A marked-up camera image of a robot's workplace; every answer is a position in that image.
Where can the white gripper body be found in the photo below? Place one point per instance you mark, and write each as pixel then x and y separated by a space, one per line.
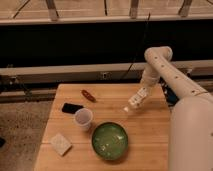
pixel 141 94

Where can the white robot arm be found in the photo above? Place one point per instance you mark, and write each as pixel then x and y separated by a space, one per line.
pixel 191 123

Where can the blue box on floor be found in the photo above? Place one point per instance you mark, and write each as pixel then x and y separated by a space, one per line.
pixel 170 96

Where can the green bowl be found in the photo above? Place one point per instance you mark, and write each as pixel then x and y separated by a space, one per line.
pixel 109 141

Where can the red-brown chili pepper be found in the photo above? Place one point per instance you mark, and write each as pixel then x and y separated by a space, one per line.
pixel 88 96

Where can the clear plastic cup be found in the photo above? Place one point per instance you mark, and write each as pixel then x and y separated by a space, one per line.
pixel 83 118

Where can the black phone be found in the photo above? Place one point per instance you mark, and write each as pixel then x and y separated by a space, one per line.
pixel 71 108

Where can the white sponge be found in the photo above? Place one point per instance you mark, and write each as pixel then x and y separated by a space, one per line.
pixel 60 144

